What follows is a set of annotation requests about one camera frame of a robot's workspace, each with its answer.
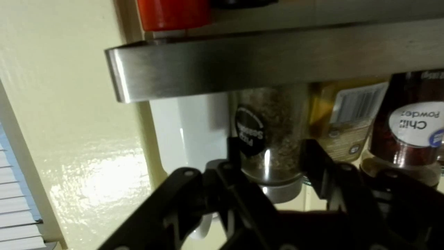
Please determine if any black pepper spice jar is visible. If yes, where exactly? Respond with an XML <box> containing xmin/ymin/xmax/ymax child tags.
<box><xmin>229</xmin><ymin>82</ymin><xmax>311</xmax><ymax>206</ymax></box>

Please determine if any yellow barcode spice jar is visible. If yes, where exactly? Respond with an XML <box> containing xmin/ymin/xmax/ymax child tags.
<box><xmin>307</xmin><ymin>81</ymin><xmax>390</xmax><ymax>164</ymax></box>

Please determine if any chili powder spice jar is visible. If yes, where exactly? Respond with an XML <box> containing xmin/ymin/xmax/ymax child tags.
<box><xmin>360</xmin><ymin>68</ymin><xmax>444</xmax><ymax>186</ymax></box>

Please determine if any white window blind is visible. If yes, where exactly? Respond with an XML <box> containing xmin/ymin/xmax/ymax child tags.
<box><xmin>0</xmin><ymin>122</ymin><xmax>46</xmax><ymax>250</ymax></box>

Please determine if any red lid spice jar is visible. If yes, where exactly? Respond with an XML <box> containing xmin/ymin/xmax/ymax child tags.
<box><xmin>138</xmin><ymin>0</ymin><xmax>214</xmax><ymax>33</ymax></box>

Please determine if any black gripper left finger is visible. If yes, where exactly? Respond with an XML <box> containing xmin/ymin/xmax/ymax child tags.
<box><xmin>99</xmin><ymin>136</ymin><xmax>279</xmax><ymax>250</ymax></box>

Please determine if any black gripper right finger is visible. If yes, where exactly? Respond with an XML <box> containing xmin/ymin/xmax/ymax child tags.
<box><xmin>303</xmin><ymin>137</ymin><xmax>444</xmax><ymax>250</ymax></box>

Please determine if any steel wall spice rack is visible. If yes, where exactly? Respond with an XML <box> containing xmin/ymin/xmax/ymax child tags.
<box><xmin>104</xmin><ymin>0</ymin><xmax>444</xmax><ymax>104</ymax></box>

